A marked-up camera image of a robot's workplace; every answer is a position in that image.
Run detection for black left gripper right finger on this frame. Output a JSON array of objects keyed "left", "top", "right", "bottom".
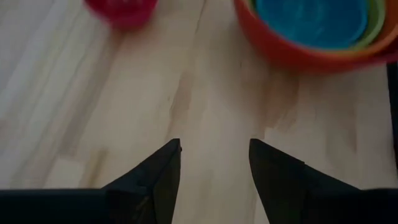
[{"left": 248, "top": 138, "right": 362, "bottom": 224}]

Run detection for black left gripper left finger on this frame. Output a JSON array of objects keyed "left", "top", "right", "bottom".
[{"left": 101, "top": 138, "right": 183, "bottom": 224}]

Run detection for large red plastic bowl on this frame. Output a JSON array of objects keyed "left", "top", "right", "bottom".
[{"left": 233, "top": 0, "right": 398, "bottom": 75}]

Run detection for teal plastic bowl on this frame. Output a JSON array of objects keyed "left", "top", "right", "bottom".
[{"left": 254, "top": 0, "right": 371, "bottom": 50}]

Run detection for green plastic bowl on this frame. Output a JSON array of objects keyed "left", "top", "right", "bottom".
[{"left": 248, "top": 0, "right": 387, "bottom": 52}]

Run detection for small pink plastic bowl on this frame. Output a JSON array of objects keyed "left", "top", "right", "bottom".
[{"left": 83, "top": 0, "right": 159, "bottom": 31}]

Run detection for black shelf post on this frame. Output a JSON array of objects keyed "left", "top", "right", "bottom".
[{"left": 386, "top": 62, "right": 398, "bottom": 170}]

